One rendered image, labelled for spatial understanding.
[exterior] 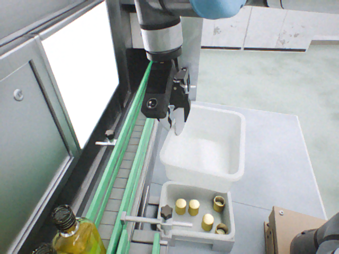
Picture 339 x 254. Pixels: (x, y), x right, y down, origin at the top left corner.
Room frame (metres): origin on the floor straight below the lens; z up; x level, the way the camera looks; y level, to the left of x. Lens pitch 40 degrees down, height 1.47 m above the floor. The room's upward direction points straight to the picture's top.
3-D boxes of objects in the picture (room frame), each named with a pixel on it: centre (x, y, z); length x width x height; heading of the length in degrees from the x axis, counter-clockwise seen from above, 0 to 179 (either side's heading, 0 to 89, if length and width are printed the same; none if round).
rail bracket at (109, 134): (0.52, 0.21, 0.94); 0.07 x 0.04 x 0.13; 84
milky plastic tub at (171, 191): (0.36, -0.08, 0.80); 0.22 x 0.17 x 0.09; 84
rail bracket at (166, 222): (0.26, 0.03, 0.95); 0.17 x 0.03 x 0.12; 84
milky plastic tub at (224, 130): (0.38, -0.09, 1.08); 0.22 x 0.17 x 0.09; 164
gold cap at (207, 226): (0.34, -0.12, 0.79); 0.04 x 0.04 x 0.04
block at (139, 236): (0.26, 0.05, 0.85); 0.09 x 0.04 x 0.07; 84
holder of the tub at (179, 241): (0.37, -0.05, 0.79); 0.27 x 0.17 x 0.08; 84
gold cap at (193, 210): (0.39, -0.08, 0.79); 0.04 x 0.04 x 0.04
